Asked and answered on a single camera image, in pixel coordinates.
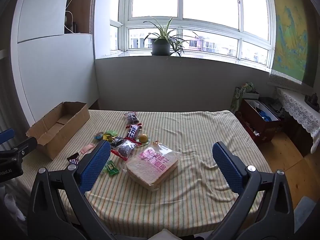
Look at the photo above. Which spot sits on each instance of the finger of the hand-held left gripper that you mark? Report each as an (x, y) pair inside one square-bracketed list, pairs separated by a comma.
[(6, 135), (25, 145)]

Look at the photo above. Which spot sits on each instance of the sliced bread packet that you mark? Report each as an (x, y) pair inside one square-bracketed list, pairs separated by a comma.
[(150, 170)]

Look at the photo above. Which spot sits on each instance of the pink snack packet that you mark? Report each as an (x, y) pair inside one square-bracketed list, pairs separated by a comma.
[(86, 148)]

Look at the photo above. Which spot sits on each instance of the white lace cloth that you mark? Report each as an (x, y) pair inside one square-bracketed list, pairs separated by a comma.
[(297, 107)]

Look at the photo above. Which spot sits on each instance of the brown cardboard box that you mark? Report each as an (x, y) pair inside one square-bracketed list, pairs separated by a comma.
[(50, 145)]

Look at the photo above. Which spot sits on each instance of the dark red storage box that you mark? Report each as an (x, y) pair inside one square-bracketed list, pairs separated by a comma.
[(260, 127)]

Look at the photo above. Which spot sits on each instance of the black patterned candy packet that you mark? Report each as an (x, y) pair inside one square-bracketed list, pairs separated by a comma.
[(116, 142)]

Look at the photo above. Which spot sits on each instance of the yellow candy packet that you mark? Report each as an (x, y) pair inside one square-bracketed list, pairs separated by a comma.
[(108, 137)]

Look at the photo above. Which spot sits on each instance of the light green candy packet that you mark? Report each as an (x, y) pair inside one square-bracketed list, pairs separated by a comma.
[(111, 132)]

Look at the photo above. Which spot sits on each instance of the white cabinet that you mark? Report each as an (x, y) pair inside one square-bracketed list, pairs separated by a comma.
[(55, 67)]

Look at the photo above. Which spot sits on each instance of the white window frame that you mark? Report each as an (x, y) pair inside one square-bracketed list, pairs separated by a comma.
[(180, 22)]

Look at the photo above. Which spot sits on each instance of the striped bed sheet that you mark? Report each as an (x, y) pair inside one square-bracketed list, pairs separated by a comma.
[(195, 142)]

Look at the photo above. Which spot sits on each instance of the dark grey flower pot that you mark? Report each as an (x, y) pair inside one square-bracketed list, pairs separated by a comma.
[(160, 46)]

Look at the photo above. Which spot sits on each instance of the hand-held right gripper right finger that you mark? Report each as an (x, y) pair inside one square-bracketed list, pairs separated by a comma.
[(228, 167)]

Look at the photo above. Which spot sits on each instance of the brown chocolate bar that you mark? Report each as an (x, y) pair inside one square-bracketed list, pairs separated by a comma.
[(133, 131)]

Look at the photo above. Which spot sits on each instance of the red-edged dark prune packet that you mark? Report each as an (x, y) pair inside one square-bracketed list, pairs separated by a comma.
[(125, 149)]

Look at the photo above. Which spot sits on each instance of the blue plastic item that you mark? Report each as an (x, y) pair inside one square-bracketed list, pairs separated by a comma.
[(265, 115)]

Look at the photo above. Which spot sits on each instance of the white crumpled cloth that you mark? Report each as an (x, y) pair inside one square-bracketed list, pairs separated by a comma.
[(13, 202)]

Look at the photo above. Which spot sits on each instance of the dark green candy packet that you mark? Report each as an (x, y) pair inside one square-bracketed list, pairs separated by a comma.
[(112, 168)]

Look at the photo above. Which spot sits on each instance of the small black chocolate bar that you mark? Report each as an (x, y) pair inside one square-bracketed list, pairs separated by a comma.
[(73, 160)]

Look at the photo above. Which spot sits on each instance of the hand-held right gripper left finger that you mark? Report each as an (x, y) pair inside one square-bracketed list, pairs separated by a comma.
[(96, 165)]

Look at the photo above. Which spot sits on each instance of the green carton box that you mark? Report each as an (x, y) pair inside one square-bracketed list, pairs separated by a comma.
[(237, 97)]

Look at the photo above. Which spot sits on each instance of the clear dark prune packet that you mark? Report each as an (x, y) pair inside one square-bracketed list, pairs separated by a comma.
[(131, 117)]

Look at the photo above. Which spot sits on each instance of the spider plant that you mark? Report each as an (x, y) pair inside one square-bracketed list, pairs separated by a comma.
[(166, 31)]

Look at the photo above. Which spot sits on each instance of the dark figurine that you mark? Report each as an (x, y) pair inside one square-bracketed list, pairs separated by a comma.
[(312, 100)]

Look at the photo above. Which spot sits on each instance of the colourful round candy packet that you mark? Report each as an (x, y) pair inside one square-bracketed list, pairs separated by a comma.
[(98, 135)]

